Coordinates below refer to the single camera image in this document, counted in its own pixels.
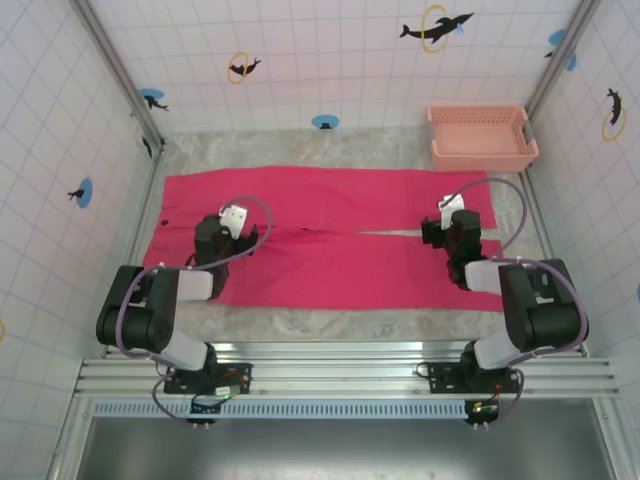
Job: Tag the aluminium mounting rail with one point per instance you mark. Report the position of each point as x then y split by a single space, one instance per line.
340 370

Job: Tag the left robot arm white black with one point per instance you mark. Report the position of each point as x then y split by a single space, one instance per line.
150 310

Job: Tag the pink plastic basket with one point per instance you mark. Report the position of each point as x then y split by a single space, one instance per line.
480 150

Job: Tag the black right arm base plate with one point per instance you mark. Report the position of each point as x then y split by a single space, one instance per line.
440 377

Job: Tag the right green circuit board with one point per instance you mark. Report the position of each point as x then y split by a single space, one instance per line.
482 408

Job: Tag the aluminium corner post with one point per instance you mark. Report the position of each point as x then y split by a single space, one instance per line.
115 70
562 57

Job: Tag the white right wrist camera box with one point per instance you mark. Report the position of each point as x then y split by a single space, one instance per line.
452 202

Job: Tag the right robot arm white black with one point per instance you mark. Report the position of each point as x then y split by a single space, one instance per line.
540 310

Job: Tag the blue circle fish sticker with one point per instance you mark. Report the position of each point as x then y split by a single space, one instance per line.
85 192

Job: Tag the shark blue circle sticker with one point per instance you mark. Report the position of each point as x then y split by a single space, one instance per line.
152 97

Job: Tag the half hidden dolphin sticker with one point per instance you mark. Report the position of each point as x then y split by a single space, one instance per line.
145 142

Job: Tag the green circuit board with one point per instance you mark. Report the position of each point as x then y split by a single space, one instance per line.
482 408
226 391

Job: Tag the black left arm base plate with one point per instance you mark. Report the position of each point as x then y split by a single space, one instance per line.
240 375

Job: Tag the aluminium side rail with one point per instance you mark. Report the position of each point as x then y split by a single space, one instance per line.
132 240
550 240

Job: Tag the pink long pants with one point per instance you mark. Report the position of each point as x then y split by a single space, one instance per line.
320 260

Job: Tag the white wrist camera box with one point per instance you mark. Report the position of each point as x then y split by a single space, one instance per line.
235 217
452 202

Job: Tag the blue oval sticker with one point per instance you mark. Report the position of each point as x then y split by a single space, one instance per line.
325 121

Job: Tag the left green circuit board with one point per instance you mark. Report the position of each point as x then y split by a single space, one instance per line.
226 391

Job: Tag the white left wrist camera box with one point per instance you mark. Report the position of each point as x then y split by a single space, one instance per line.
235 217

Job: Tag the blue patch sticker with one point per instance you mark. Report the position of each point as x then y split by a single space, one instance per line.
557 37

